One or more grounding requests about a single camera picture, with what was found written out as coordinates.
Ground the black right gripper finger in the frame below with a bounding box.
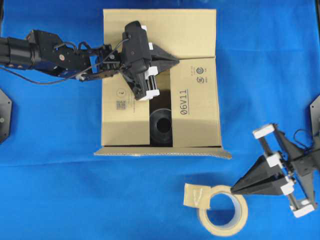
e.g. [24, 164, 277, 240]
[234, 155, 284, 187]
[230, 173, 294, 196]

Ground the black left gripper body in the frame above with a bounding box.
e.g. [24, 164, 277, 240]
[118, 67, 160, 101]

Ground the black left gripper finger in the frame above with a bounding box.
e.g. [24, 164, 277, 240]
[146, 61, 179, 77]
[149, 42, 180, 66]

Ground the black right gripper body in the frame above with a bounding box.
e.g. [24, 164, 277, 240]
[252, 122, 320, 218]

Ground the brown cardboard box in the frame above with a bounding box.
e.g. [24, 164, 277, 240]
[96, 8, 231, 159]

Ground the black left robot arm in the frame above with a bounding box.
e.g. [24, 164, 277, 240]
[0, 22, 180, 101]

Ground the black cylinder inside box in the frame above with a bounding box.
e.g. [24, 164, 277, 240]
[149, 108, 173, 146]

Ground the beige masking tape roll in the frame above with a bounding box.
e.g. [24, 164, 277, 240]
[183, 183, 249, 237]

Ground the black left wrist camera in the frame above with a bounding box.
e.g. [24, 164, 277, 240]
[121, 20, 152, 74]

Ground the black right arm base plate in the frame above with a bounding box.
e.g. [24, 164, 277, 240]
[309, 96, 320, 138]

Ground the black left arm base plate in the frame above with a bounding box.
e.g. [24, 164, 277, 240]
[0, 89, 12, 144]

